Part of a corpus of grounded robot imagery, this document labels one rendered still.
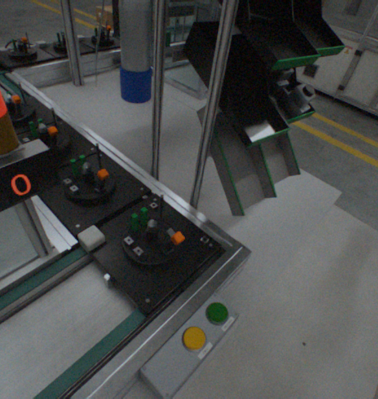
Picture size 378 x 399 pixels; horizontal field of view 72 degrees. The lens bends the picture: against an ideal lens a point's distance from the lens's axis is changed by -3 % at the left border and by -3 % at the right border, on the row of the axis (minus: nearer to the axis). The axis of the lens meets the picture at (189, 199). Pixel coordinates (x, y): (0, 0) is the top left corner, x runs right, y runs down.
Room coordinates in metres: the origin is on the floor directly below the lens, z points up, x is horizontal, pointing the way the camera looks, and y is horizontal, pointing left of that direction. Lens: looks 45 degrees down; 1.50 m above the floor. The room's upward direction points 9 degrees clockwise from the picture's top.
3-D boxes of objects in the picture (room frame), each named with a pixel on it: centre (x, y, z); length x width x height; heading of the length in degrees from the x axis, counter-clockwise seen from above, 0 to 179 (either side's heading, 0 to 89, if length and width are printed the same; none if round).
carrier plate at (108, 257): (0.37, 0.07, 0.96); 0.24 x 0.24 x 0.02; 54
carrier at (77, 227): (0.52, 0.28, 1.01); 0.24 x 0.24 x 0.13; 54
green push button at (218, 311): (0.23, -0.09, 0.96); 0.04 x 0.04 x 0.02
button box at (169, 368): (0.17, -0.05, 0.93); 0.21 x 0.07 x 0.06; 144
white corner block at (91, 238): (0.35, 0.21, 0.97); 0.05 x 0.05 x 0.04; 54
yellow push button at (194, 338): (0.17, -0.05, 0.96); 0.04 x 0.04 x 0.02
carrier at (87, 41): (1.78, 0.69, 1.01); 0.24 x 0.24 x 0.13; 54
